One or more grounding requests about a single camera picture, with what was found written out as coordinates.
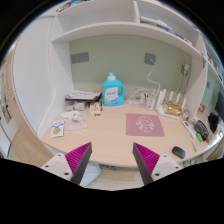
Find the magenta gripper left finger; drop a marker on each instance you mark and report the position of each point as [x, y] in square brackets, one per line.
[70, 166]

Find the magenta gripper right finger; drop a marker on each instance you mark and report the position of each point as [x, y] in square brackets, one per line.
[153, 166]

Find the black computer mouse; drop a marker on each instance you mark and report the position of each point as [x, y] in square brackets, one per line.
[179, 152]

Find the pink mouse pad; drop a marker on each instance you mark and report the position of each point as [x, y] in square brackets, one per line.
[143, 125]

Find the clear plastic bag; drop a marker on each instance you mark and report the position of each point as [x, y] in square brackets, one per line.
[75, 120]

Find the yellow white snack packet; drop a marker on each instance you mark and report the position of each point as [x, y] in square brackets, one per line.
[57, 128]

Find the grey crumpled packet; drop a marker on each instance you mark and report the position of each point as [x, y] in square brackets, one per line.
[78, 106]

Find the small yellow box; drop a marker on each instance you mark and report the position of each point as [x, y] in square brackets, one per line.
[95, 109]

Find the white remote control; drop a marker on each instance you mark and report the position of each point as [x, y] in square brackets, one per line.
[189, 129]

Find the gold foil package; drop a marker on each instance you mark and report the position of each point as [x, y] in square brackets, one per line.
[173, 109]

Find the white wifi router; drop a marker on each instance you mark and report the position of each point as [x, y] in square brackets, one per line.
[161, 104]

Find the black speaker box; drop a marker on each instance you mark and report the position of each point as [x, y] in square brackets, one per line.
[201, 129]

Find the blue detergent bottle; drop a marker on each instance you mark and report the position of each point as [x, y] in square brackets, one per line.
[113, 91]

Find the grey double wall socket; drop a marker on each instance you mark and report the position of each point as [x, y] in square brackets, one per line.
[80, 57]

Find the white wall charger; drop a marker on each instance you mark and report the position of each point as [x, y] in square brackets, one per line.
[185, 69]

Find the white wall shelf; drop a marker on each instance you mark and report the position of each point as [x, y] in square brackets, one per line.
[148, 18]

